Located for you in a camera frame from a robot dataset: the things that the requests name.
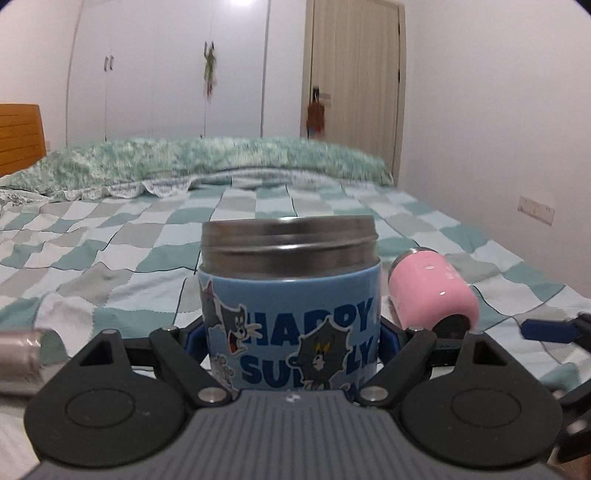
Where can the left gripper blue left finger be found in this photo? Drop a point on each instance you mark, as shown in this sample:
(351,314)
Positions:
(177,368)

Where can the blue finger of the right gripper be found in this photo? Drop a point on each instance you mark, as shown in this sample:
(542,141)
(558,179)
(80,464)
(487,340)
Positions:
(549,329)

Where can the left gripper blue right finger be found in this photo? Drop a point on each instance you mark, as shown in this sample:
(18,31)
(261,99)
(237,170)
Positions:
(406,358)

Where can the blue cartoon steel cup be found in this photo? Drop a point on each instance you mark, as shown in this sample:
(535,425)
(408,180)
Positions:
(291,303)

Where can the pink steel cup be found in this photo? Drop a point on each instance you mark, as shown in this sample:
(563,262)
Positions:
(427,291)

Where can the silver steel cup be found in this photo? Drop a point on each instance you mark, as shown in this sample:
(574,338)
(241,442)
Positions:
(29,359)

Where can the green checkered bed blanket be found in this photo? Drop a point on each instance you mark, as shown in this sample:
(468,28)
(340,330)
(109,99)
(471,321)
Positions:
(75,268)

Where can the green floral quilt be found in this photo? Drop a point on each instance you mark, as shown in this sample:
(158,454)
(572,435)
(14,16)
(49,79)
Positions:
(128,168)

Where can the wooden headboard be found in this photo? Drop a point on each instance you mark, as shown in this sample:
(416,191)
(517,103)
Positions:
(22,140)

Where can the white wardrobe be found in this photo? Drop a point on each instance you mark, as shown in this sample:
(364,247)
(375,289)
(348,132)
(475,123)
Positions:
(137,70)

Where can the green hanging wardrobe ornament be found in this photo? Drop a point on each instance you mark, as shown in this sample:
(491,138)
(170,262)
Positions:
(209,69)

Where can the beige wooden door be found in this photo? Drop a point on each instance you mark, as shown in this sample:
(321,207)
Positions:
(356,53)

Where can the white wall socket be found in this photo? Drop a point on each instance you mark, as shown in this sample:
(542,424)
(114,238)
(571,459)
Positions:
(536,210)

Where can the orange toy on door handle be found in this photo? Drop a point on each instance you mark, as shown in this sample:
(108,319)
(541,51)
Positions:
(315,114)

